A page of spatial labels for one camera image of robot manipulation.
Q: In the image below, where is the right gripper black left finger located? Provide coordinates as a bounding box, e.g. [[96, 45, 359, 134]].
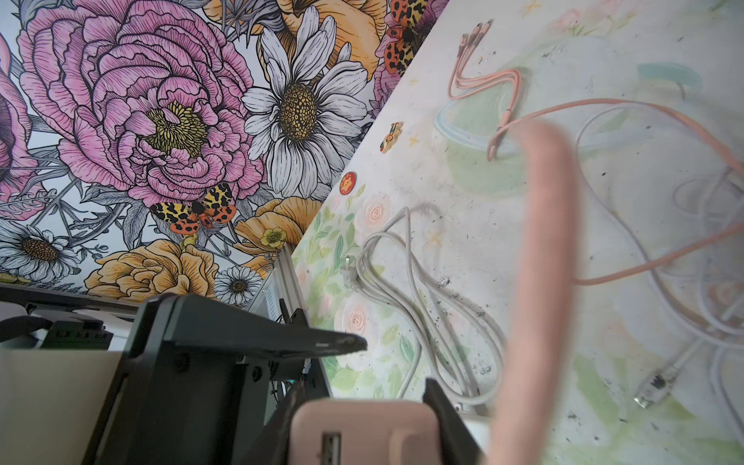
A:
[[238, 382, 305, 465]]

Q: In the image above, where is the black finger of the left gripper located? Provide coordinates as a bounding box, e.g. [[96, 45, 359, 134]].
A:
[[83, 294, 367, 464]]

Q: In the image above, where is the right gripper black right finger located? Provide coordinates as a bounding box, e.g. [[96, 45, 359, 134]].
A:
[[422, 378, 482, 465]]

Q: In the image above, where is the pink brown USB charger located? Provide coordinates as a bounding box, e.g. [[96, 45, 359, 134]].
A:
[[287, 399, 444, 464]]

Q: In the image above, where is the pink multi-head USB cable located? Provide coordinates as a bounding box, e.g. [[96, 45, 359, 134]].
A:
[[446, 18, 744, 465]]

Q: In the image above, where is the round red sticker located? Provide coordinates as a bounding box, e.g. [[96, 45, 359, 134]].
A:
[[338, 172, 358, 196]]

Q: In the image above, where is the small orange flower sticker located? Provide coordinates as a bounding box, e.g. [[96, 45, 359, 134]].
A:
[[380, 122, 404, 153]]

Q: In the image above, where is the white power strip cord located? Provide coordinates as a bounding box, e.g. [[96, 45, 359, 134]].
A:
[[341, 202, 507, 408]]

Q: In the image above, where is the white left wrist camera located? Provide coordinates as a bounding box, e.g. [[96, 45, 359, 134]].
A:
[[1, 349, 122, 464]]

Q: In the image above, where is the white thin USB cable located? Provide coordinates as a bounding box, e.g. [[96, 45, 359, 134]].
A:
[[574, 103, 744, 446]]

